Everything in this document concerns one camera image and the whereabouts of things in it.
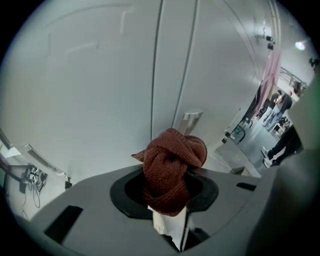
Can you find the red-brown knitted cloth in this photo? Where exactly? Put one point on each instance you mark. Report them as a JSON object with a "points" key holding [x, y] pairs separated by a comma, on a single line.
{"points": [[170, 175]]}

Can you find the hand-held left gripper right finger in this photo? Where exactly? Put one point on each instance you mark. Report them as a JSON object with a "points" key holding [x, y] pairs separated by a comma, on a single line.
{"points": [[225, 200]]}

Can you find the person's black trousers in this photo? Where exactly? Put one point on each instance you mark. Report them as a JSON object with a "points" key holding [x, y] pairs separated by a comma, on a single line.
{"points": [[287, 142]]}

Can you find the person's white shoe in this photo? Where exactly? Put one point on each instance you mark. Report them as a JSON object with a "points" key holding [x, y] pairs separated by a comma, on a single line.
{"points": [[265, 151], [267, 163]]}

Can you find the pink hanging garment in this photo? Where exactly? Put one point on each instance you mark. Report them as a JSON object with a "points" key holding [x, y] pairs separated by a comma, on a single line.
{"points": [[272, 70]]}

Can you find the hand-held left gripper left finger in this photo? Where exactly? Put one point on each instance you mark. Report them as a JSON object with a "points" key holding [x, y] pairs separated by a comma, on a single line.
{"points": [[100, 195]]}

